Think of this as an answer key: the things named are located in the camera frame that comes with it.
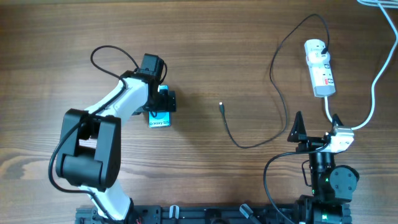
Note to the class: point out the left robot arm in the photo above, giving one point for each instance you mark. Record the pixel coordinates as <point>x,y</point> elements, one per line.
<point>88,155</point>

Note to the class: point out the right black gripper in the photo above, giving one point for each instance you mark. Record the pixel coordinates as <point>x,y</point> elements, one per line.
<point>313,142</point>

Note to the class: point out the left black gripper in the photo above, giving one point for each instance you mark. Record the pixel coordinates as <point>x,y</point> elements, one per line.
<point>167,103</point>

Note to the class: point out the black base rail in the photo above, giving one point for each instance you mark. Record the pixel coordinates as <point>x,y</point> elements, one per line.
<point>288,213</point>

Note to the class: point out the white power strip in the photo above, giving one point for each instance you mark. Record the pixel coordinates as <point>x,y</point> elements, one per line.
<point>321,76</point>

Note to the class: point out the white charger plug adapter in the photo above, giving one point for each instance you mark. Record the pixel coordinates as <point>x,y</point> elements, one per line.
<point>315,58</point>

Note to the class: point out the blue Galaxy smartphone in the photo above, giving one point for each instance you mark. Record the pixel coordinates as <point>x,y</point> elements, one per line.
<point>159,119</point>

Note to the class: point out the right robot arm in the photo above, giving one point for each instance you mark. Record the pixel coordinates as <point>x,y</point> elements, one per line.
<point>332,185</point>

